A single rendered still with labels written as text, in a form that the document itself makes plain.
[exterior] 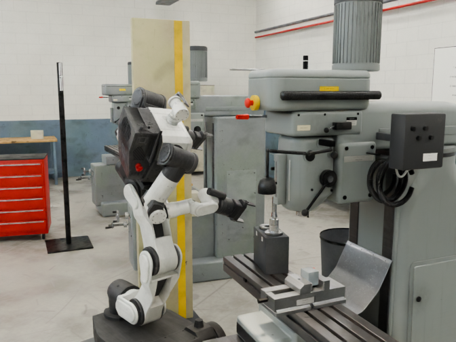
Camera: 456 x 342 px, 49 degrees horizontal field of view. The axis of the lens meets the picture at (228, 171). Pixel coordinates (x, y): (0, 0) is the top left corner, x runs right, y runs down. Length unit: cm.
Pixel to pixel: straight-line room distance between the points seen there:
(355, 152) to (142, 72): 193
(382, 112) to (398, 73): 579
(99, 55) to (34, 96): 154
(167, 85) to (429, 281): 221
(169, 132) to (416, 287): 128
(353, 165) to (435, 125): 35
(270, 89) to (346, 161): 45
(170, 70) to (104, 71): 732
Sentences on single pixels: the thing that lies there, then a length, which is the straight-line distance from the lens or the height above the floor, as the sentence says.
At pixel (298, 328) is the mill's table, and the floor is 87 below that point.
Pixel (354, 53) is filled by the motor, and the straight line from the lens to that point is 215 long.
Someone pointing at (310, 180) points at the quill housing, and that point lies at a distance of 204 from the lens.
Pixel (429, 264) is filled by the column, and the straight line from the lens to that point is 241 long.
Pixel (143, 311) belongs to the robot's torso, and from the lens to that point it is 264.
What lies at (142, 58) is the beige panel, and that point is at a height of 203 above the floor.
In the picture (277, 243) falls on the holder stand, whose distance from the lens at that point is 246.
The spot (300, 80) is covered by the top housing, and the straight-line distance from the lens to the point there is 194.
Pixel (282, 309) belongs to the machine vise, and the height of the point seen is 94.
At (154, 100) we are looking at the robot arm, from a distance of 243.
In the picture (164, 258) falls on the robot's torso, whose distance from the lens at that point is 242.
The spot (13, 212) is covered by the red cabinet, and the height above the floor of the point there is 38.
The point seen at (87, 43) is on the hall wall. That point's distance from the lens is 1093.
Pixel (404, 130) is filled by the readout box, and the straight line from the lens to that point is 194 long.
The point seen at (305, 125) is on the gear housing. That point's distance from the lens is 197.
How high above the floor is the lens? 181
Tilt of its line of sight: 9 degrees down
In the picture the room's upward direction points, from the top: straight up
